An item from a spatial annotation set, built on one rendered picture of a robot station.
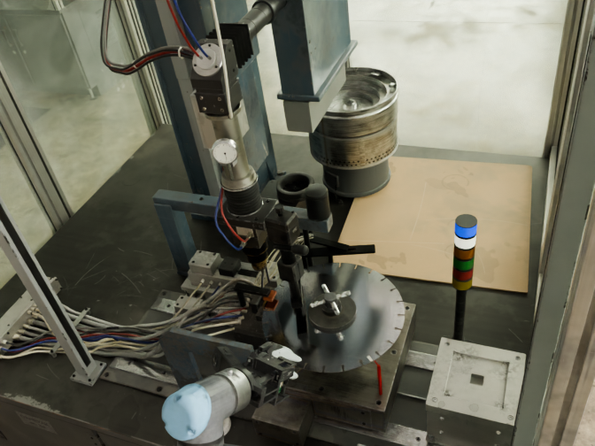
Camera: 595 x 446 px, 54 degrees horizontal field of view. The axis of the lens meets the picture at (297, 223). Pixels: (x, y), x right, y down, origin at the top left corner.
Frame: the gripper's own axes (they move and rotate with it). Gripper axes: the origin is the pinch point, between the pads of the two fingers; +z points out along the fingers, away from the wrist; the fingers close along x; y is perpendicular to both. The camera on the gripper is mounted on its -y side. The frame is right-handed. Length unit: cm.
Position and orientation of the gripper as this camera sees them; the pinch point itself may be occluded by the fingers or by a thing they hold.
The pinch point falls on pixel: (285, 354)
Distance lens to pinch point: 125.0
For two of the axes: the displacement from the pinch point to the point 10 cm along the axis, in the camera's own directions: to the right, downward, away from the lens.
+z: 5.0, -0.6, 8.6
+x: 2.0, -9.6, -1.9
